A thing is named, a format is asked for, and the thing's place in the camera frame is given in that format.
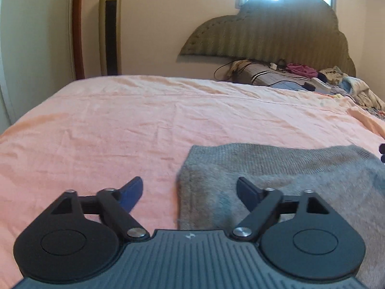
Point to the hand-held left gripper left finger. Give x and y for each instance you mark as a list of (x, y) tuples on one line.
[(132, 192)]

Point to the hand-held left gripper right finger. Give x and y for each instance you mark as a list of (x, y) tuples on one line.
[(248, 191)]

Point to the grey sweater with navy sleeves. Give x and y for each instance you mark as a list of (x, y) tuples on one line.
[(300, 174)]

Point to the pile of light clothes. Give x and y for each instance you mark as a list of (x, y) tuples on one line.
[(361, 91)]

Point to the pink bed sheet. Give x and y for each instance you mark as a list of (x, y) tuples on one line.
[(105, 132)]

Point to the white power strip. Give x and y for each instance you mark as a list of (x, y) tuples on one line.
[(321, 85)]

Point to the black power adapter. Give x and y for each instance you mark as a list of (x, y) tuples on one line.
[(309, 86)]

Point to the blue cloth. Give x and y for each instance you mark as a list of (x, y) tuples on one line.
[(285, 85)]

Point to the magenta cloth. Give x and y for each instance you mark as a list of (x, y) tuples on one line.
[(300, 69)]

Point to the striped pillow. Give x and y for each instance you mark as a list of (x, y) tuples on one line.
[(261, 75)]

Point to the white charger plug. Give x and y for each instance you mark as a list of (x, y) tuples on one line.
[(273, 65)]

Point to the olive padded headboard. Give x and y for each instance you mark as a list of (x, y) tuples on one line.
[(270, 33)]

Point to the gold tower heater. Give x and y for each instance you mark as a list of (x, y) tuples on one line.
[(110, 27)]

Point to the brown wooden door frame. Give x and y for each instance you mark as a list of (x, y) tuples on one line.
[(78, 27)]

